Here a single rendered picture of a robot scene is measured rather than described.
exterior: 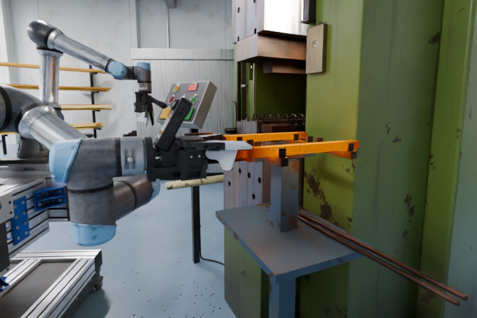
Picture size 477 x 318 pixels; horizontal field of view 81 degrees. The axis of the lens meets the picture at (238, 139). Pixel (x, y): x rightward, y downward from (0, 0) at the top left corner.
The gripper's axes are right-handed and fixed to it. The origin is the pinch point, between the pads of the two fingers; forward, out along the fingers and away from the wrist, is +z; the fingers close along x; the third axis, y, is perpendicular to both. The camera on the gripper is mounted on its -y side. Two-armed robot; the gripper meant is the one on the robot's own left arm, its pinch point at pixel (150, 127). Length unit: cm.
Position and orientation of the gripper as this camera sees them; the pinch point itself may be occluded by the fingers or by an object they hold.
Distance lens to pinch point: 163.8
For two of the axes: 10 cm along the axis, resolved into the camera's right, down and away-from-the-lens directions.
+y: -10.0, 0.1, -0.4
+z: 0.0, 9.9, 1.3
